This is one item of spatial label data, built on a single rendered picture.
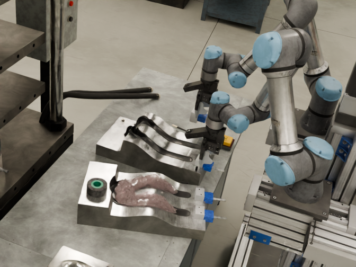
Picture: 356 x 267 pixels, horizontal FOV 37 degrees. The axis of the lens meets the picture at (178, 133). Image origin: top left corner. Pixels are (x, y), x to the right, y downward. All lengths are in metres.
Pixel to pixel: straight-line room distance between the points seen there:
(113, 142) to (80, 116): 1.68
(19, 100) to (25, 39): 0.27
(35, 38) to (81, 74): 2.34
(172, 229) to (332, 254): 0.60
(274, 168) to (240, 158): 2.05
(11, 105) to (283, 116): 1.15
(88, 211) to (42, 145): 0.56
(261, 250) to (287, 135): 1.25
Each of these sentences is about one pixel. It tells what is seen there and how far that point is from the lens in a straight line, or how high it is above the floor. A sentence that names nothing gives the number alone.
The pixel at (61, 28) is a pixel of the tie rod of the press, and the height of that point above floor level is 1.32.
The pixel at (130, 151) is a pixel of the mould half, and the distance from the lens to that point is 2.35.
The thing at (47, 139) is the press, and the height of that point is 0.78.
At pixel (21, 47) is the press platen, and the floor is 1.29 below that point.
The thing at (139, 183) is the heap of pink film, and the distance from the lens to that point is 2.17.
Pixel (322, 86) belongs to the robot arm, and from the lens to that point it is 2.38.
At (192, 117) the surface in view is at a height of 0.93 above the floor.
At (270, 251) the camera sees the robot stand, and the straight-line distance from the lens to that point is 3.01.
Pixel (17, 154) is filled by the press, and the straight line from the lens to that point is 2.47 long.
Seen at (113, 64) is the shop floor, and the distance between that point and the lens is 4.83.
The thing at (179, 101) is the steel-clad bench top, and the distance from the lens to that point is 2.90.
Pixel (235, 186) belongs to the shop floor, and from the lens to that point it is 3.66.
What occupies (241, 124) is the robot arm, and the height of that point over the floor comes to 1.21.
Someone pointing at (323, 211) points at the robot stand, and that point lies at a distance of 2.05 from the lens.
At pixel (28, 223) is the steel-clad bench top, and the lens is 2.13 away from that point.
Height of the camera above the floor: 2.33
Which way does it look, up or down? 35 degrees down
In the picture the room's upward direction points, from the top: 10 degrees clockwise
